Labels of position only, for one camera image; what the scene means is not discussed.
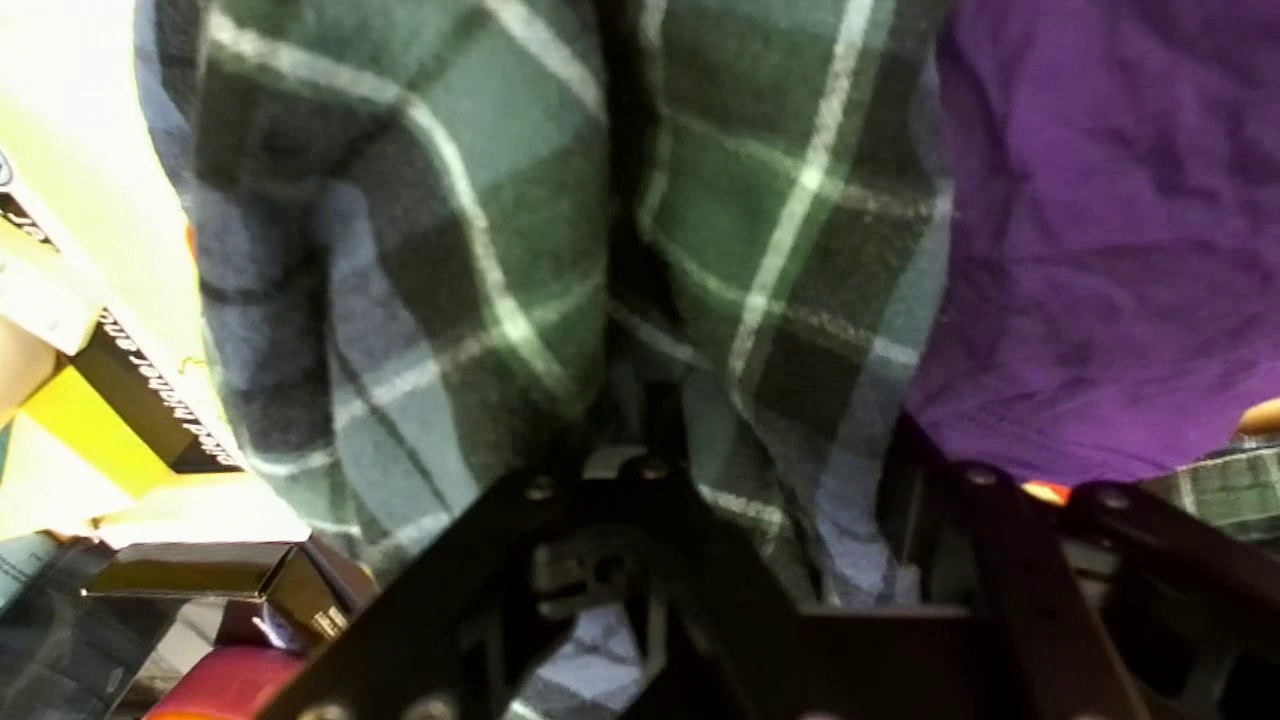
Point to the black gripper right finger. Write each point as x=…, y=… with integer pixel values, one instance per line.
x=1082, y=592

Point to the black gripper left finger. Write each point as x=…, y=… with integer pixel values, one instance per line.
x=427, y=603

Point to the green blue checked shirt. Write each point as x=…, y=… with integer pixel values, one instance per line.
x=464, y=267

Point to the purple shirt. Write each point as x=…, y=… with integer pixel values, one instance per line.
x=1104, y=225

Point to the yellow box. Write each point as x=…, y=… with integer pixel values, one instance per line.
x=94, y=442

